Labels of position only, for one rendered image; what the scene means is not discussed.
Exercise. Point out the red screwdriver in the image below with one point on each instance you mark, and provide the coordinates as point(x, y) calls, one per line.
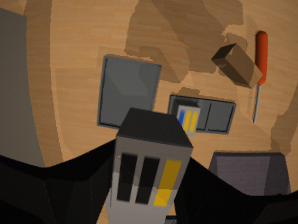
point(261, 62)

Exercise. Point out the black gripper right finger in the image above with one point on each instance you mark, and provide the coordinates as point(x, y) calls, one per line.
point(203, 198)

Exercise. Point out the brown rectangular block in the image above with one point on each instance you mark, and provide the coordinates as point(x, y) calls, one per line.
point(237, 65)

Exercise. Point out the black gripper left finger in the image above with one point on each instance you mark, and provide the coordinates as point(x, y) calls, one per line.
point(69, 193)

